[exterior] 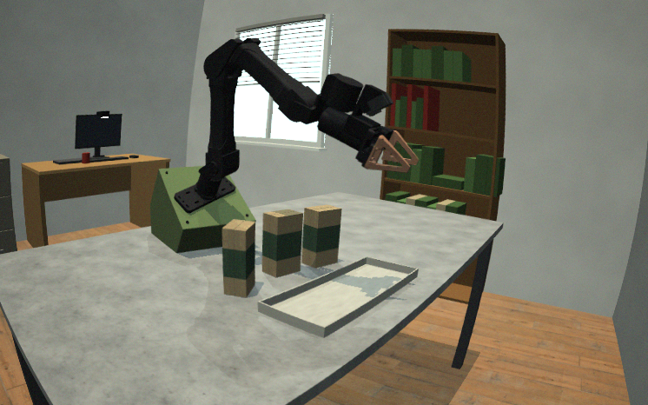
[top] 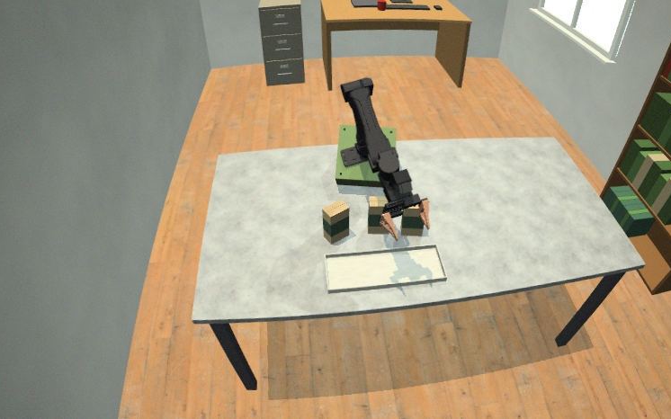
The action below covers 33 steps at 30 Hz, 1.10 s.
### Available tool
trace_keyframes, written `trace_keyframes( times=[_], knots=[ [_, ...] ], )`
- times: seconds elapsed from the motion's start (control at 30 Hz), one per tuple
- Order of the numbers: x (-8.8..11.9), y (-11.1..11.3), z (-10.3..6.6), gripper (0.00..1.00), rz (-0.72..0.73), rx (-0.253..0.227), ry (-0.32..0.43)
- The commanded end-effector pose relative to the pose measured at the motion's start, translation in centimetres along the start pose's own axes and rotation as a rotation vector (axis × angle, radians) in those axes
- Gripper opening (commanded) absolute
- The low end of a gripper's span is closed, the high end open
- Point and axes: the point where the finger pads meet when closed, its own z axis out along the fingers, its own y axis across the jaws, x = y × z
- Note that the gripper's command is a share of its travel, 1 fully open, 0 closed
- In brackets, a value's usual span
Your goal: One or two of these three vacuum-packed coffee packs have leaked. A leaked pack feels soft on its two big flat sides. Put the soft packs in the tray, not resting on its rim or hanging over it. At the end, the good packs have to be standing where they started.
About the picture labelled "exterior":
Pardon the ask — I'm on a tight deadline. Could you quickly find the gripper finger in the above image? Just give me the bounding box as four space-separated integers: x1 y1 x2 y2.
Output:
364 135 410 173
381 130 419 165

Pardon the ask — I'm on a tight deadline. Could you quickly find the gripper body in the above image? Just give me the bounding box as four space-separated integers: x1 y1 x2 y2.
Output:
339 120 394 167

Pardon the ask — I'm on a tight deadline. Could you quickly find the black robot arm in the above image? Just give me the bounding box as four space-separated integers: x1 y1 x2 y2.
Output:
174 38 393 213

